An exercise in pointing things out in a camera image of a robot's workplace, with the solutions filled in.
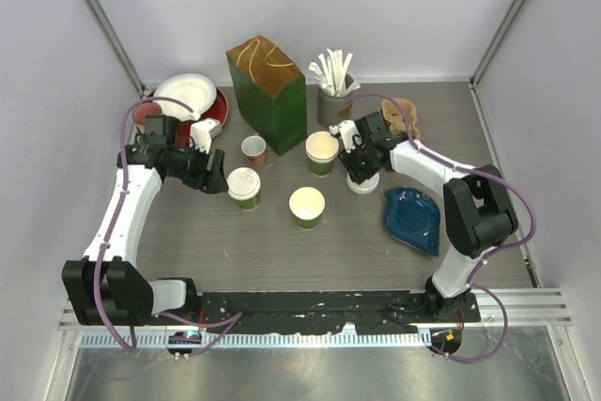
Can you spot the floral pink tumbler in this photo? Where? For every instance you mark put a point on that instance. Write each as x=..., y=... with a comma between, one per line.
x=142, y=112

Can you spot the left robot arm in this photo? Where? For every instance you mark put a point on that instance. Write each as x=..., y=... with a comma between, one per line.
x=105, y=282

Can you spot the green paper cup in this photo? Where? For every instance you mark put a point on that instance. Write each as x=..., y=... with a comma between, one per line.
x=248, y=202
x=307, y=205

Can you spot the white paper plate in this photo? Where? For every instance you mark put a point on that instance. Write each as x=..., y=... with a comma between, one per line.
x=196, y=91

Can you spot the grey straw holder cup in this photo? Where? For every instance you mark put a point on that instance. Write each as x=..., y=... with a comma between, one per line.
x=327, y=106

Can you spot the blue leaf-shaped dish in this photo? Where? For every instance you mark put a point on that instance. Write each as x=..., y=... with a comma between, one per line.
x=413, y=218

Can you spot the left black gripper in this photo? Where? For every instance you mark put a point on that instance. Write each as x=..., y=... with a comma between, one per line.
x=212, y=180

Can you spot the white wrapped straws bundle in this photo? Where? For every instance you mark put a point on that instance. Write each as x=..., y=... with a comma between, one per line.
x=331, y=73

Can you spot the stack of green paper cups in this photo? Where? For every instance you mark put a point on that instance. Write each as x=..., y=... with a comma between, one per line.
x=322, y=150

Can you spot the stack of white lids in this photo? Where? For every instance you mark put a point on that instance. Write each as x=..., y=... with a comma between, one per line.
x=366, y=187

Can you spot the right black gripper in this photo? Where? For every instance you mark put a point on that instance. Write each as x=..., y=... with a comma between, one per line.
x=358, y=175

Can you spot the green paper bag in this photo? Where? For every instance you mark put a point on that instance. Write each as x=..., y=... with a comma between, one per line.
x=271, y=92

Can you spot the cardboard cup carrier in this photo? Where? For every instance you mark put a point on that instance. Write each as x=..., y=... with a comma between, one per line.
x=394, y=112

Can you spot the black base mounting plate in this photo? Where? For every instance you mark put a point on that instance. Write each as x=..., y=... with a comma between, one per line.
x=319, y=313

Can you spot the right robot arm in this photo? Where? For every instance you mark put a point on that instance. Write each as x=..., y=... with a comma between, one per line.
x=478, y=212

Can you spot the red round tray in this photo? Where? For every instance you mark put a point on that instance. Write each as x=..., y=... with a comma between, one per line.
x=219, y=110

